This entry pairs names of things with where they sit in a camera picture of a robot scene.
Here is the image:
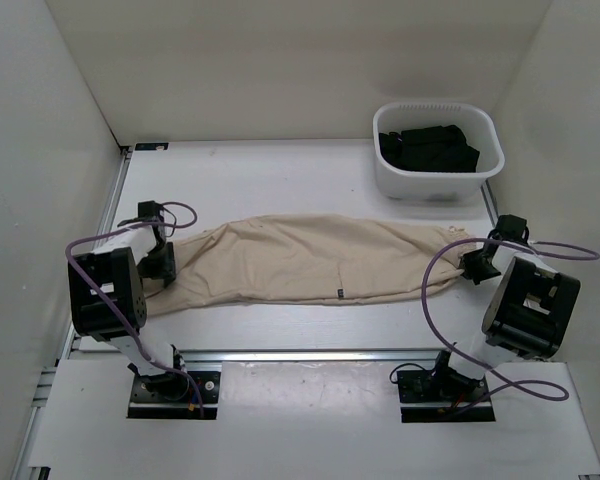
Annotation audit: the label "beige trousers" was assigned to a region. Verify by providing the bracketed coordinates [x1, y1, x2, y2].
[145, 214, 476, 316]

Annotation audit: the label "white plastic basket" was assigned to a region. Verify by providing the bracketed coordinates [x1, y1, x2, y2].
[372, 100, 505, 201]

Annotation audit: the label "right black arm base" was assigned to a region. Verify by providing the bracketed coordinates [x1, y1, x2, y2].
[389, 362, 496, 423]

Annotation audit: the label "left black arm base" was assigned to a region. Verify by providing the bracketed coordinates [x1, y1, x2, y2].
[127, 370, 221, 420]

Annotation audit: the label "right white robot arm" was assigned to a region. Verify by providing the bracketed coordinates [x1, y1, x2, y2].
[429, 244, 581, 400]

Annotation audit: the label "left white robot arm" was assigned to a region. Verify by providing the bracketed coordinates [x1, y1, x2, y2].
[65, 201, 190, 400]

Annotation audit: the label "black trousers in basket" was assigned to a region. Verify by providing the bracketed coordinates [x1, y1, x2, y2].
[378, 125, 480, 174]

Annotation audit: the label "blue corner label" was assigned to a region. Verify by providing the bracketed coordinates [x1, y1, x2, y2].
[134, 142, 169, 151]

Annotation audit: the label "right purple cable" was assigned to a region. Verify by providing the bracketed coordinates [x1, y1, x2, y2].
[422, 238, 600, 416]

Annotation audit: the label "purple cable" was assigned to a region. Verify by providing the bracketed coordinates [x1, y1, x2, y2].
[422, 238, 600, 416]
[65, 200, 204, 416]

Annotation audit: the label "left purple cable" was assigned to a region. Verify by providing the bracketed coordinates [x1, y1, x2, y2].
[65, 200, 204, 416]

